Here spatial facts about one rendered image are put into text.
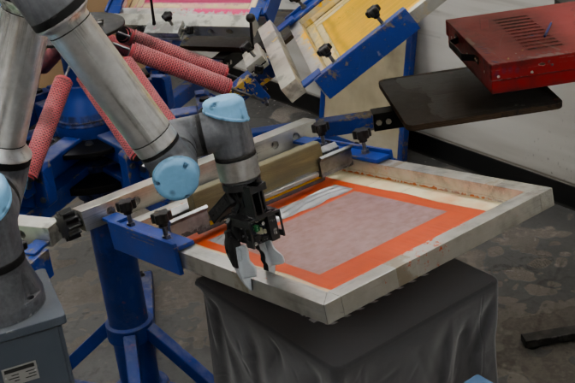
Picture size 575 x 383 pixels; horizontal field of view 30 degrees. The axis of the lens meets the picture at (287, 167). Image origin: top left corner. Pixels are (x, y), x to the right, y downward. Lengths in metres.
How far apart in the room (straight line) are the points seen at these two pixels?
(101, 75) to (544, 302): 2.57
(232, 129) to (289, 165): 0.61
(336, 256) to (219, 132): 0.39
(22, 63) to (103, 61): 0.19
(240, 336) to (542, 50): 1.29
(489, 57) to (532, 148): 1.63
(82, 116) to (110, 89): 1.35
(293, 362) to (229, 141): 0.50
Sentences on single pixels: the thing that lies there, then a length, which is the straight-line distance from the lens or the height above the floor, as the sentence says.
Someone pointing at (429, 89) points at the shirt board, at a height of 0.95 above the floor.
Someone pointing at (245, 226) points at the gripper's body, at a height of 1.25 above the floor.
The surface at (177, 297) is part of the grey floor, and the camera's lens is 4.20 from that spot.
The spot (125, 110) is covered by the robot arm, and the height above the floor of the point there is 1.53.
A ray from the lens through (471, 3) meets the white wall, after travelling 4.65.
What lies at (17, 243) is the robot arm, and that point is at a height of 1.32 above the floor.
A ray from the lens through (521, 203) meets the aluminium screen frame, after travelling 2.11.
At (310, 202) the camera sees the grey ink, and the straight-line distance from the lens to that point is 2.40.
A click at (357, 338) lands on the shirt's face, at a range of 2.10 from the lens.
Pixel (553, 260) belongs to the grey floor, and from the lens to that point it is 4.24.
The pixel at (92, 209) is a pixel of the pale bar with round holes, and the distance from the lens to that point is 2.48.
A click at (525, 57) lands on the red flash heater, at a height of 1.10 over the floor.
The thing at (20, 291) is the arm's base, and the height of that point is 1.25.
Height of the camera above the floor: 2.12
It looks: 24 degrees down
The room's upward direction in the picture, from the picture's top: 7 degrees counter-clockwise
